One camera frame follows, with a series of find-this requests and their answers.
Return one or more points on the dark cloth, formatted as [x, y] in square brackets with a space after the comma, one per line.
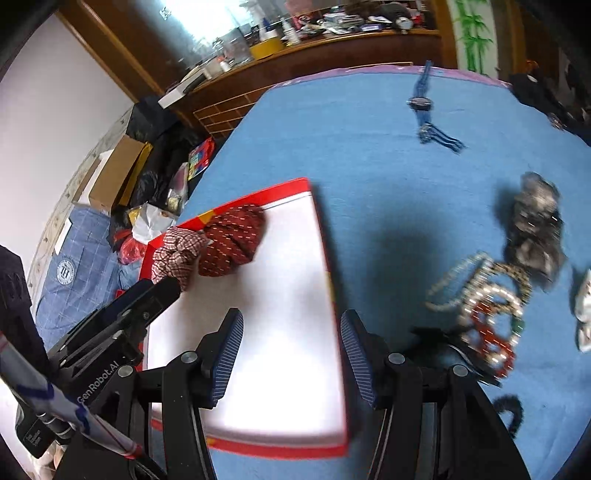
[18, 295]

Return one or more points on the colourful printed box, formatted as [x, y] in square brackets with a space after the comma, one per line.
[199, 159]

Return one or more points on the silver white plastic bag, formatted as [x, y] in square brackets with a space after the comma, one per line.
[150, 221]

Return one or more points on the clear plastic container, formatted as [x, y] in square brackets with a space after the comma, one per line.
[236, 46]

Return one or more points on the red tray with white inside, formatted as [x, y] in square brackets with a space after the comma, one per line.
[277, 277]

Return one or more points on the red white plaid scrunchie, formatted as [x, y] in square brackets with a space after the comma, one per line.
[175, 254]

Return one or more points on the yellow box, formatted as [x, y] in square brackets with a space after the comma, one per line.
[265, 48]

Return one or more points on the brown wooden cabinet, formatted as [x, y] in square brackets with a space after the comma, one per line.
[300, 64]

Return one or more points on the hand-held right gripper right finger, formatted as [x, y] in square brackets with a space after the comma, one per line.
[358, 364]

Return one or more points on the green bamboo wall sticker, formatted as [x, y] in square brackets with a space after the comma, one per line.
[475, 37]

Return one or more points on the black floor bag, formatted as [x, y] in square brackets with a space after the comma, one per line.
[157, 138]

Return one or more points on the black bag on table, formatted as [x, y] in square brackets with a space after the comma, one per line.
[535, 92]

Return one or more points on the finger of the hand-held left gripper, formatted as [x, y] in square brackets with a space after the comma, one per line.
[131, 294]
[161, 293]

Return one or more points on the large glass pane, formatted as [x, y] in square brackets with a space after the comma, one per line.
[161, 37]

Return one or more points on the brown cardboard box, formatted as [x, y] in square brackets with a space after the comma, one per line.
[115, 170]

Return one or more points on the white striped ribbon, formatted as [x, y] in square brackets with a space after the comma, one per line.
[51, 392]

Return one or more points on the white black-dotted scrunchie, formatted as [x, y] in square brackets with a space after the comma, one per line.
[584, 300]

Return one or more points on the grey fuzzy scrunchie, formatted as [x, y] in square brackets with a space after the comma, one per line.
[531, 221]

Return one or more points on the white flat box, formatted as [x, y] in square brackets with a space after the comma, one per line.
[178, 94]

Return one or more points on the red plastic bag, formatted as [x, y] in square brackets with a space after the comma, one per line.
[131, 249]

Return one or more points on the row of shelf clutter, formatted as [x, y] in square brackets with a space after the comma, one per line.
[351, 21]

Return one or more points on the dark red dotted scrunchie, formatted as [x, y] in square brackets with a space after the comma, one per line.
[231, 240]

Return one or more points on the blue denim cloth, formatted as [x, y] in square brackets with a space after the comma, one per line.
[78, 258]

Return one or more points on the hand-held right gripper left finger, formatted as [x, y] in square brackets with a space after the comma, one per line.
[227, 357]

